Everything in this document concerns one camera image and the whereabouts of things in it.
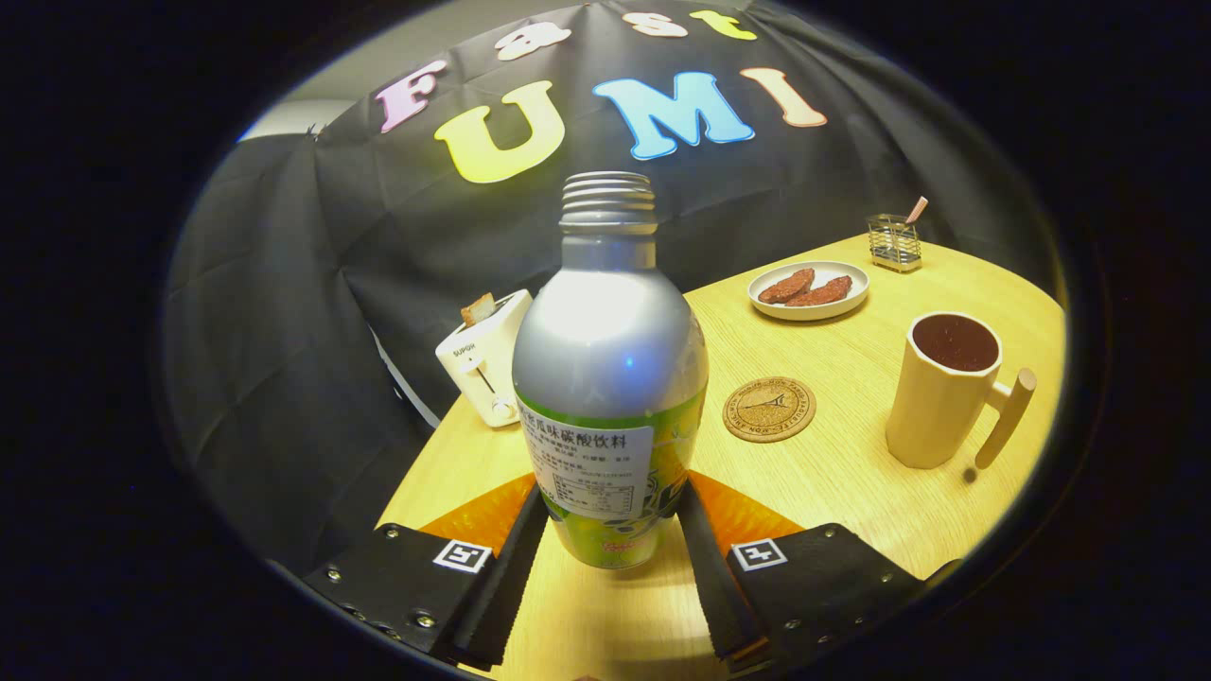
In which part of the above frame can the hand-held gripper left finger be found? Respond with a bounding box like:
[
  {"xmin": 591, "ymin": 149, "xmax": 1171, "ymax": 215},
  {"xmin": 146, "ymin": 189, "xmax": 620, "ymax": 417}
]
[{"xmin": 301, "ymin": 471, "xmax": 552, "ymax": 672}]

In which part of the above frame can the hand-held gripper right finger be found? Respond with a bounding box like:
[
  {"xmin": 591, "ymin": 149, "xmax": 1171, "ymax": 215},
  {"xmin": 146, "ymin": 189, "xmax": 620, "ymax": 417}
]
[{"xmin": 674, "ymin": 470, "xmax": 961, "ymax": 674}]

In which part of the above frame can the round cork coaster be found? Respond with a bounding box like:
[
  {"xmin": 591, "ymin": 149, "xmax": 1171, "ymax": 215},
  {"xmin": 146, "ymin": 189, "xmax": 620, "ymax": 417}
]
[{"xmin": 722, "ymin": 376, "xmax": 817, "ymax": 444}]

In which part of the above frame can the silver green juice bottle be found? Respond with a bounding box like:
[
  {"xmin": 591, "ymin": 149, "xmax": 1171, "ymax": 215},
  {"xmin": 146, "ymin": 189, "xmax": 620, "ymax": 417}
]
[{"xmin": 512, "ymin": 171, "xmax": 710, "ymax": 570}]

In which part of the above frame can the cream cup with wooden handle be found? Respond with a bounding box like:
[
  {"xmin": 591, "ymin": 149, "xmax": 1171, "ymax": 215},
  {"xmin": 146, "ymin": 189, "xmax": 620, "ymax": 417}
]
[{"xmin": 886, "ymin": 311, "xmax": 1038, "ymax": 471}]

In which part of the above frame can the wooden table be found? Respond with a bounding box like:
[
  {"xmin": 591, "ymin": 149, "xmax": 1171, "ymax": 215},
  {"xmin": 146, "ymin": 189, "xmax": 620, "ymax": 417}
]
[{"xmin": 377, "ymin": 232, "xmax": 1068, "ymax": 681}]

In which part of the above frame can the white toaster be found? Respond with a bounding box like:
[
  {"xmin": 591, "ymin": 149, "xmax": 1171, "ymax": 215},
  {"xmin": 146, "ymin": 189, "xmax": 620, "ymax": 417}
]
[{"xmin": 435, "ymin": 288, "xmax": 535, "ymax": 428}]

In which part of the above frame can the white round plate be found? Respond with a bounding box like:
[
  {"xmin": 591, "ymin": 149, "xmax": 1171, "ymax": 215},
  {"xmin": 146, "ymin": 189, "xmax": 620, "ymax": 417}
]
[{"xmin": 747, "ymin": 261, "xmax": 870, "ymax": 322}]

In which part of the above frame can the brown meat piece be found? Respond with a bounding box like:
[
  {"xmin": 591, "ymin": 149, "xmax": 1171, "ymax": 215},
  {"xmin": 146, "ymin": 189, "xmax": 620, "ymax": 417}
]
[
  {"xmin": 785, "ymin": 275, "xmax": 853, "ymax": 307},
  {"xmin": 758, "ymin": 268, "xmax": 816, "ymax": 305}
]

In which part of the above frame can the wire mesh holder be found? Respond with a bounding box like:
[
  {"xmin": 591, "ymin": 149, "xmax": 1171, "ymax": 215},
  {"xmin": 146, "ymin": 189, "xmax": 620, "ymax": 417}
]
[{"xmin": 868, "ymin": 214, "xmax": 923, "ymax": 273}]

